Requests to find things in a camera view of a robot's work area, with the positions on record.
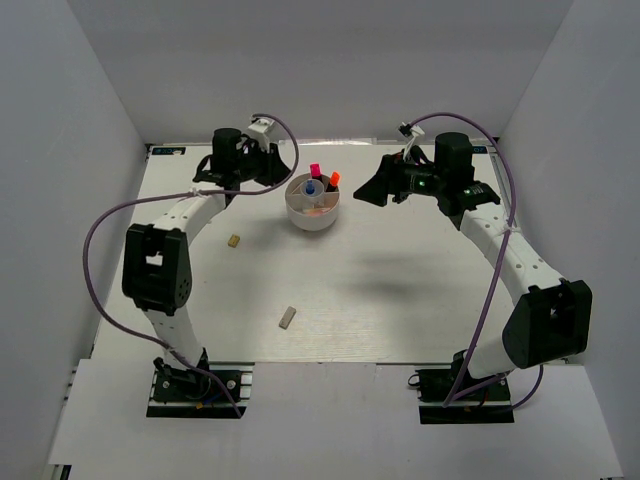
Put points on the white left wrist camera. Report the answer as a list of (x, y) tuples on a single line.
[(259, 130)]

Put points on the slim orange-red highlighter pen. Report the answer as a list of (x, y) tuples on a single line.
[(313, 212)]

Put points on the black highlighter orange cap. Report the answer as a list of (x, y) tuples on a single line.
[(333, 183)]

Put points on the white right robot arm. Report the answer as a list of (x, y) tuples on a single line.
[(551, 316)]

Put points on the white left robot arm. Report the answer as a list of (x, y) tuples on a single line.
[(157, 273)]

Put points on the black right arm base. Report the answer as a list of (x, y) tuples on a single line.
[(488, 405)]

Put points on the grey eraser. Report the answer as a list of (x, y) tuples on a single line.
[(287, 317)]

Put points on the small blue-capped clear bottle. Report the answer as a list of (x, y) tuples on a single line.
[(310, 188)]

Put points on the left blue table label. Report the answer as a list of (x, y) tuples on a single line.
[(167, 151)]

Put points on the small tan eraser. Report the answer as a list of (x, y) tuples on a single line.
[(234, 241)]

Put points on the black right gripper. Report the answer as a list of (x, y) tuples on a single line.
[(388, 179)]

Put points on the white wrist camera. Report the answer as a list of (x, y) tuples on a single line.
[(259, 130), (412, 133)]

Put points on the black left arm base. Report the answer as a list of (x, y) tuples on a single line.
[(179, 394)]

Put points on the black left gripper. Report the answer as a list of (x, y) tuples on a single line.
[(274, 165)]

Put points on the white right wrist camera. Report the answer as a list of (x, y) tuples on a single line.
[(412, 133)]

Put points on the black highlighter pink cap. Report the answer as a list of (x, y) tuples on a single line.
[(315, 172)]

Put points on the white round divided organizer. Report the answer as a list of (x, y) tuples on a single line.
[(296, 201)]

